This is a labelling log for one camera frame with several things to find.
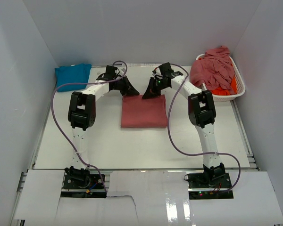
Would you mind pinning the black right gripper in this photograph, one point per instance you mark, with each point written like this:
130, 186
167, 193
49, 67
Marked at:
151, 92

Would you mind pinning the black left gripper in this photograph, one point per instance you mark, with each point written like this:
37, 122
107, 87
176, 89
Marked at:
129, 89

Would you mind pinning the pink t-shirt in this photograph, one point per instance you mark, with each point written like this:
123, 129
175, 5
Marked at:
139, 113
199, 73

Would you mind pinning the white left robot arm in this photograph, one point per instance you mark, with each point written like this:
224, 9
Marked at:
82, 115

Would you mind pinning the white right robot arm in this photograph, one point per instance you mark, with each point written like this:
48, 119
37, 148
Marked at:
201, 113

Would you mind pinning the folded blue t-shirt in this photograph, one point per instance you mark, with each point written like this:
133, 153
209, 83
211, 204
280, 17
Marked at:
78, 74

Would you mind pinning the pink t-shirt in basket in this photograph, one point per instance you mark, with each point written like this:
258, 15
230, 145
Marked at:
199, 73

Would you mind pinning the white plastic laundry basket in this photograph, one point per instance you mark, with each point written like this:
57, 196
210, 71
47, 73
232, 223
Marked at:
239, 84

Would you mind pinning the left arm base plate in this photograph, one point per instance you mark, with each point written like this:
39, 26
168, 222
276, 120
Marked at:
92, 188

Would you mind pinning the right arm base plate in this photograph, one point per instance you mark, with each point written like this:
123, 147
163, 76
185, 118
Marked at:
200, 188

